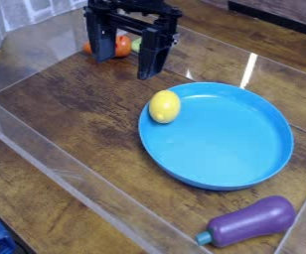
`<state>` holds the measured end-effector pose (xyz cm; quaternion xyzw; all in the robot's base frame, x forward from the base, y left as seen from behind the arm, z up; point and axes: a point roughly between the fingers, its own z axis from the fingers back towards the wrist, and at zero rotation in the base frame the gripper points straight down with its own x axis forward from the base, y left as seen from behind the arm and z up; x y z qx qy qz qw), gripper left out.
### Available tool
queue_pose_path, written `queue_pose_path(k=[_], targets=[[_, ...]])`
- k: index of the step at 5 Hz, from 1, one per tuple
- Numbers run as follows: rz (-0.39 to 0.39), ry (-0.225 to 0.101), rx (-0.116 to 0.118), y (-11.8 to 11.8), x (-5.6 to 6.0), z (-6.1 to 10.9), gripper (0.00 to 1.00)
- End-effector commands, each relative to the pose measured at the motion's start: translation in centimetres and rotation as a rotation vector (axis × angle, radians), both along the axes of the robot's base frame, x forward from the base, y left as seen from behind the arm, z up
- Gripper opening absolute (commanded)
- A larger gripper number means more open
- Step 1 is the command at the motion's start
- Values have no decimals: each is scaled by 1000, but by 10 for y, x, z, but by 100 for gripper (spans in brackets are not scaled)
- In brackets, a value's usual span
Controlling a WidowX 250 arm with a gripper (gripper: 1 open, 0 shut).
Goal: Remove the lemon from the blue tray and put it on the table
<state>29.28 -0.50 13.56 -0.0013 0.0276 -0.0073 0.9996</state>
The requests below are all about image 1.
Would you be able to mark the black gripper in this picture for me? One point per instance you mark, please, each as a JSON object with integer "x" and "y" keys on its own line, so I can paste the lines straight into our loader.
{"x": 151, "y": 18}

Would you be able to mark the yellow toy lemon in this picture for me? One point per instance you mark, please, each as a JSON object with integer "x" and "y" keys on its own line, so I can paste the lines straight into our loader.
{"x": 164, "y": 106}

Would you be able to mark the blue round tray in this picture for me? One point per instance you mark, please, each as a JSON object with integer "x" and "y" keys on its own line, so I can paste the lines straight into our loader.
{"x": 228, "y": 143}

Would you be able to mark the orange toy carrot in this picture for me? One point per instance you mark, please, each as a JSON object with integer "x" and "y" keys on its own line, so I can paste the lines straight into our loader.
{"x": 125, "y": 46}

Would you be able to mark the white curtain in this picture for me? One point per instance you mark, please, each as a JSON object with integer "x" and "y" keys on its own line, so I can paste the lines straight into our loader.
{"x": 19, "y": 13}

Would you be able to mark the purple toy eggplant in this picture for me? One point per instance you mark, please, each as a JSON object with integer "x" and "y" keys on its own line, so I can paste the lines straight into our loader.
{"x": 268, "y": 216}

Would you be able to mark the clear acrylic enclosure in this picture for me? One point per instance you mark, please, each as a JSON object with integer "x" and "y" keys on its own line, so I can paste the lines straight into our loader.
{"x": 82, "y": 192}

